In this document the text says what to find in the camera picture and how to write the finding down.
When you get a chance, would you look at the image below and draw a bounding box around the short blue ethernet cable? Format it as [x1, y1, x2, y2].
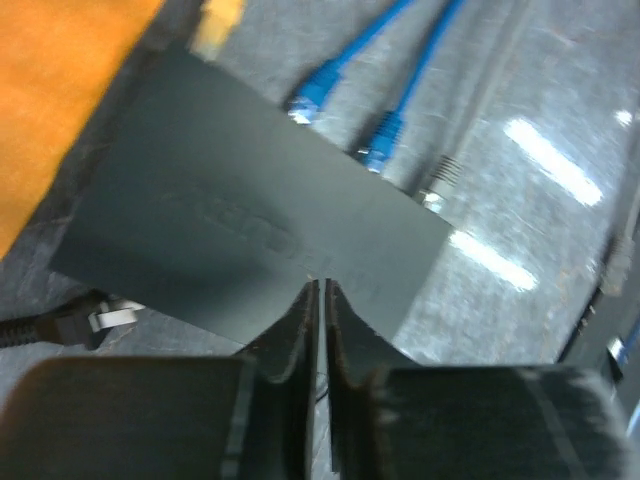
[287, 0, 416, 124]

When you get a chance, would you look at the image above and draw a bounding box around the grey ethernet cable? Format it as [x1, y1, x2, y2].
[419, 0, 541, 211]

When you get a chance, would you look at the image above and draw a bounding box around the orange Mickey Mouse pillow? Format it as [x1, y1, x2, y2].
[1, 1, 162, 253]

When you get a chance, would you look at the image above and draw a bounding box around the yellow ethernet cable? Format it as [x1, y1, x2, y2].
[192, 0, 246, 59]

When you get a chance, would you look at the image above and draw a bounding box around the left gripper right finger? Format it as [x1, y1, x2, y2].
[324, 280, 639, 479]

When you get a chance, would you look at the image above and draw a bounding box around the black network switch box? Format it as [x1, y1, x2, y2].
[51, 44, 451, 344]

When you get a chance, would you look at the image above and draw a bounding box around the long blue ethernet cable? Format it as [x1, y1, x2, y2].
[357, 0, 466, 174]

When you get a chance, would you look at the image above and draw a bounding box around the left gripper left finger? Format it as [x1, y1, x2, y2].
[1, 281, 319, 479]

